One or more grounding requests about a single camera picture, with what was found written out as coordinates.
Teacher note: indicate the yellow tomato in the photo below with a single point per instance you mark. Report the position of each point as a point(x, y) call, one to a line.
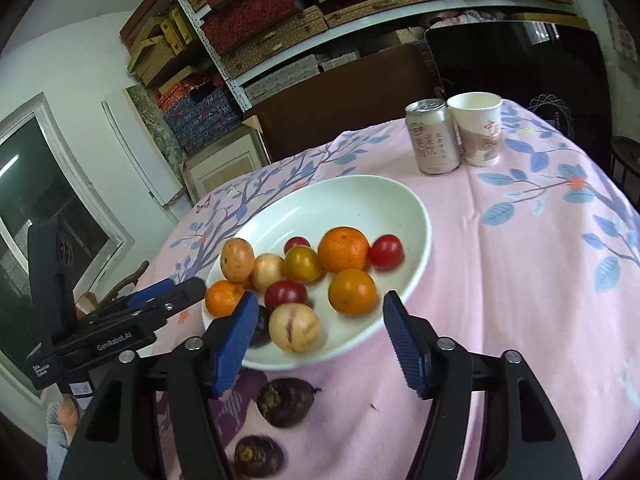
point(302, 265)

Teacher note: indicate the white framed window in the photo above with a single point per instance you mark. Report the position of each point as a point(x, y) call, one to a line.
point(40, 200)

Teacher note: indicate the black panel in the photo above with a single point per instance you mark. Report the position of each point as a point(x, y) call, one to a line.
point(525, 60)

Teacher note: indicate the stack of red patterned boxes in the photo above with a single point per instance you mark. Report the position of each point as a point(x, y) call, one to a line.
point(250, 15)

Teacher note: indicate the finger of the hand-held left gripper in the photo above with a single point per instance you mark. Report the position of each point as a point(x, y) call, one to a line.
point(185, 295)
point(150, 292)

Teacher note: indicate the small orange mandarin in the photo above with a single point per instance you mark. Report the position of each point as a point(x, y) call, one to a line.
point(224, 300)

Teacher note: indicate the large red yellow fruit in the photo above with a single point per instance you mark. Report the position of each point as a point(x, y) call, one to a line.
point(295, 329)

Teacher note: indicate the pale yellow fruit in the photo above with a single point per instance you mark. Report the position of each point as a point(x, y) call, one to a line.
point(267, 272)

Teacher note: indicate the white oval plate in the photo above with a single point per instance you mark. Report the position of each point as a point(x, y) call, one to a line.
point(350, 202)

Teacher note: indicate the brown wooden board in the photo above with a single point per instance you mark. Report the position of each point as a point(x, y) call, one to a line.
point(340, 95)

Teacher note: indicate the large orange mandarin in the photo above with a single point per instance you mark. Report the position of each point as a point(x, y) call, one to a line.
point(343, 250)

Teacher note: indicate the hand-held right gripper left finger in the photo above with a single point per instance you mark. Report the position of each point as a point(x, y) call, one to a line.
point(235, 345)

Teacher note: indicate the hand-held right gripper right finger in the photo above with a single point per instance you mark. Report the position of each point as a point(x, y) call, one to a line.
point(407, 345)

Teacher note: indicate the wooden chair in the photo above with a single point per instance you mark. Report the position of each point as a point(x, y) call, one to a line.
point(125, 285)

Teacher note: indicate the person's left forearm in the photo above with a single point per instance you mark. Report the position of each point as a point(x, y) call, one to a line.
point(62, 425)

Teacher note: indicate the pink drink can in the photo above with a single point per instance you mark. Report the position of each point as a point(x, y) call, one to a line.
point(432, 137)

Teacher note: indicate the pink printed tablecloth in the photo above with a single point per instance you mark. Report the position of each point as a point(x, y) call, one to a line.
point(500, 285)

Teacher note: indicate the printed paper cup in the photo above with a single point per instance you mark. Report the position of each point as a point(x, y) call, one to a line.
point(475, 130)

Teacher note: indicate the wooden picture frame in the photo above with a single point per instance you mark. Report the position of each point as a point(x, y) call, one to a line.
point(225, 165)

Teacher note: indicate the white metal shelf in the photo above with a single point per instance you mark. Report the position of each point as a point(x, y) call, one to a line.
point(210, 45)

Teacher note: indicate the tan round fruit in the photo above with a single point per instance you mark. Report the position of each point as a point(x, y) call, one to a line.
point(237, 259)

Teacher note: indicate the dark red round fruit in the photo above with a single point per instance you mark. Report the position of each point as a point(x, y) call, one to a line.
point(285, 294)

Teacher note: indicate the white board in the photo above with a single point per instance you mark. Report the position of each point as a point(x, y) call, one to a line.
point(140, 150)

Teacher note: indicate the small red cherry tomato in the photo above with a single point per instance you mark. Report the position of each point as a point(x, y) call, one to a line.
point(296, 244)

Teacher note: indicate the black stool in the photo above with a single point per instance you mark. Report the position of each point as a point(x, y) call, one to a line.
point(625, 160)

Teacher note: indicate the stack of blue patterned boxes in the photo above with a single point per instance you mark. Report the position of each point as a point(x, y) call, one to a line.
point(200, 112)

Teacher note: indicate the round amber orange fruit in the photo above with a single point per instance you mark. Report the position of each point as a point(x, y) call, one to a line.
point(352, 291)

